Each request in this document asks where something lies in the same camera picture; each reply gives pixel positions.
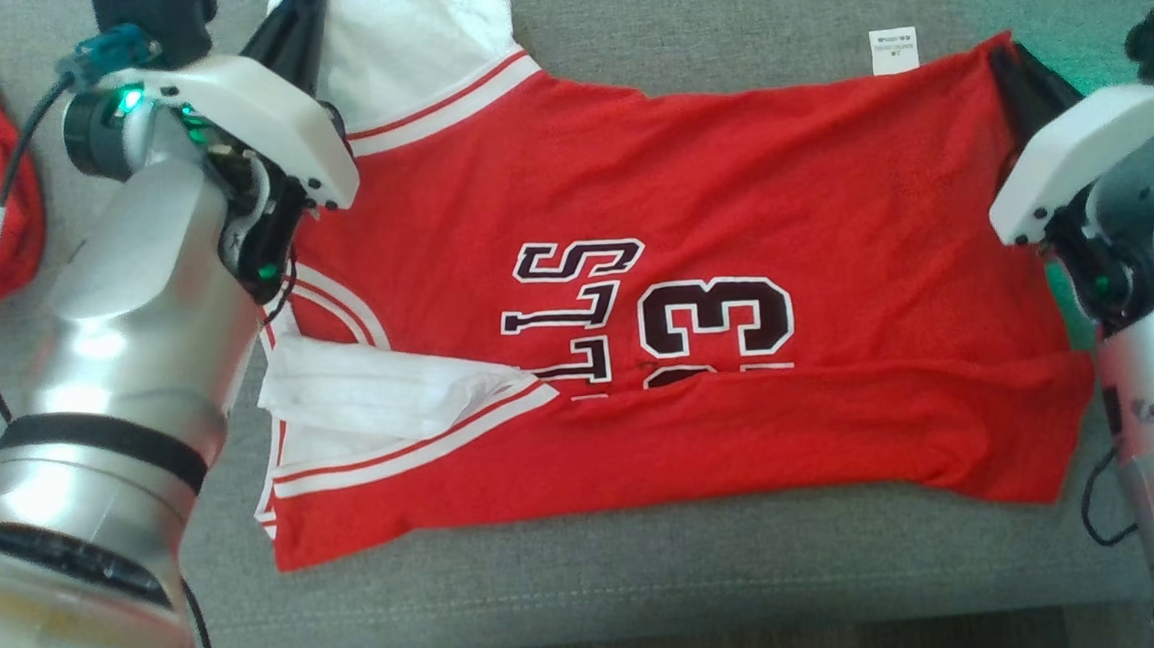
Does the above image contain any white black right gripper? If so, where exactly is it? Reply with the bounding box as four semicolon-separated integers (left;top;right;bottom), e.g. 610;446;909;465
979;31;1154;334

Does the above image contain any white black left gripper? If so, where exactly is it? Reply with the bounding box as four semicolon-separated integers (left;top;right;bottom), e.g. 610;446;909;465
106;0;368;312

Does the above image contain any red basketball jersey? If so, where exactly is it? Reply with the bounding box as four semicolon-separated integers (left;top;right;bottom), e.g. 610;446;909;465
222;0;1106;575

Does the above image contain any large grey sofa seat cushion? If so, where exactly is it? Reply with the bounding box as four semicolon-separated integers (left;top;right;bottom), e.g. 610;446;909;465
0;0;1154;648

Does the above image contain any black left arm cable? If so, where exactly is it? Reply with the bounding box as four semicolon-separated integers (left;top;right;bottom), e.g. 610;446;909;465
0;20;219;648

